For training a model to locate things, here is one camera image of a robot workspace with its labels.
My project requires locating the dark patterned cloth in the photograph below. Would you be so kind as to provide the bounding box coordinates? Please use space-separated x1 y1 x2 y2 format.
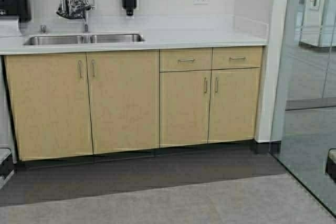
56 0 91 19

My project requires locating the glass partition wall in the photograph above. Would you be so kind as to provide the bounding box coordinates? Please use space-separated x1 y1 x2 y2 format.
271 0 335 215

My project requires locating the stainless steel double sink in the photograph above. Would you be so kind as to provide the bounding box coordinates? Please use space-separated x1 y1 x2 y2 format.
24 34 145 46

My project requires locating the chrome countertop button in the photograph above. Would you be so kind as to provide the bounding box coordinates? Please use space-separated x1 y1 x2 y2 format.
40 25 47 34

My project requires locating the left wooden drawer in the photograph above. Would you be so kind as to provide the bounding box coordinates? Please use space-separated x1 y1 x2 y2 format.
160 48 212 72

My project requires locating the left wooden cabinet door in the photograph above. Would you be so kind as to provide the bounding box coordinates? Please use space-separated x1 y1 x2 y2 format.
5 52 93 161

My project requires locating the right wooden drawer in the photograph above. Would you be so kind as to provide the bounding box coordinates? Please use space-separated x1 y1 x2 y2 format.
212 46 263 69

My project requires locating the wooden cabinet door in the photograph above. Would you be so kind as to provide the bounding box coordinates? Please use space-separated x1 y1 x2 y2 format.
160 70 211 147
5 52 93 161
208 68 260 143
87 50 159 154

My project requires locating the wooden drawer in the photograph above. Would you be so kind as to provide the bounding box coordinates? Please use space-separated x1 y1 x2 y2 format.
160 48 212 72
212 46 263 69

